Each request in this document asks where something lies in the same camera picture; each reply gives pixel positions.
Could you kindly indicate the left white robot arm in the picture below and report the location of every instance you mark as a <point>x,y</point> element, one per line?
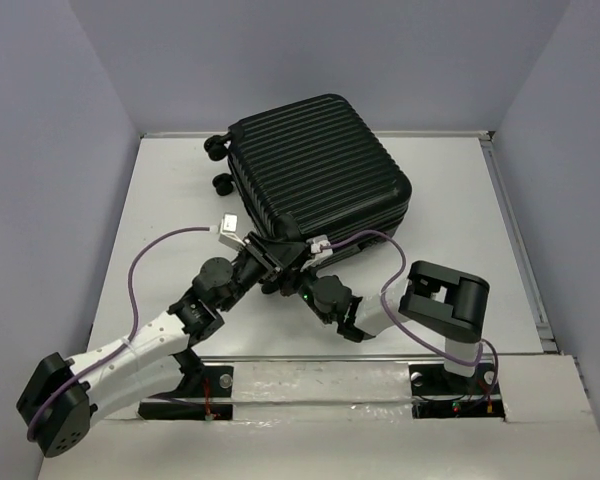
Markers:
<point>64,397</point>

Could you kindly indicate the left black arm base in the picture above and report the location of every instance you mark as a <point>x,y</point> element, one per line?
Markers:
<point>208,398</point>

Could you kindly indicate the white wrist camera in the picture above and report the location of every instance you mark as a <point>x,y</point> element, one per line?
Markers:
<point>227,232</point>
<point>320,249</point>

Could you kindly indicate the black hard-shell suitcase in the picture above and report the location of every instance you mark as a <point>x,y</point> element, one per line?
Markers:
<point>311,168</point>

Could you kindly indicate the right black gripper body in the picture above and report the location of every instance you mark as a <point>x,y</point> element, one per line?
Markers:
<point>305,283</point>

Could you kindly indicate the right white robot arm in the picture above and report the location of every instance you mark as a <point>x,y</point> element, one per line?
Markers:
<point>448,302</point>

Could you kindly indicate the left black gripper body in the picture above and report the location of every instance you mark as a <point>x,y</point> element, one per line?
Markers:
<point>248,271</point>

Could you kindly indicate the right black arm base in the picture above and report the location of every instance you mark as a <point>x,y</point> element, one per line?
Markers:
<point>439,394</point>

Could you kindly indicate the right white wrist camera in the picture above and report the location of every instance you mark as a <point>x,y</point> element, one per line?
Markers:
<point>320,249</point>

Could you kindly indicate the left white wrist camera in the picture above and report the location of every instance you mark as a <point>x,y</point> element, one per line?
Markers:
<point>227,232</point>

